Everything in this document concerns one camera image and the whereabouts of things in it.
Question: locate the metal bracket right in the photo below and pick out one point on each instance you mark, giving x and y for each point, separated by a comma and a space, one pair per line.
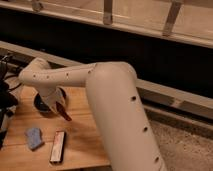
172, 16

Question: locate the metal bracket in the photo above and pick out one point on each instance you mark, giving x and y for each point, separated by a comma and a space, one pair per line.
107, 12
36, 5
172, 16

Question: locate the black equipment at left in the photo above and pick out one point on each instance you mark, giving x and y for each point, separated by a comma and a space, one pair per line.
7, 100

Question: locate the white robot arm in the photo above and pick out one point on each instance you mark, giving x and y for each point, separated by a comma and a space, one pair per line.
117, 109

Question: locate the black and red rectangular block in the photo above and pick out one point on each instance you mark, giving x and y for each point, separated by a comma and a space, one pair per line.
58, 147

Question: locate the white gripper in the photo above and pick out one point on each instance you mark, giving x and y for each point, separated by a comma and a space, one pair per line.
51, 97

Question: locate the blue sponge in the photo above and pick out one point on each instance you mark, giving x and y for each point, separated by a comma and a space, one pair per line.
34, 138

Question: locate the metal bracket left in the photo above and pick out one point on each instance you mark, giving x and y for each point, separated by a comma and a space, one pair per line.
36, 5

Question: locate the dark ceramic bowl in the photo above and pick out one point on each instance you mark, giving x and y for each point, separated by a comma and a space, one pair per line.
40, 105

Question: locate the wooden table board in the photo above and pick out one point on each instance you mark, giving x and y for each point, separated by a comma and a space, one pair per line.
83, 146

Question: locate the metal bracket middle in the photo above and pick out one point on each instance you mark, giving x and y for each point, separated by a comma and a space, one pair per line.
107, 12

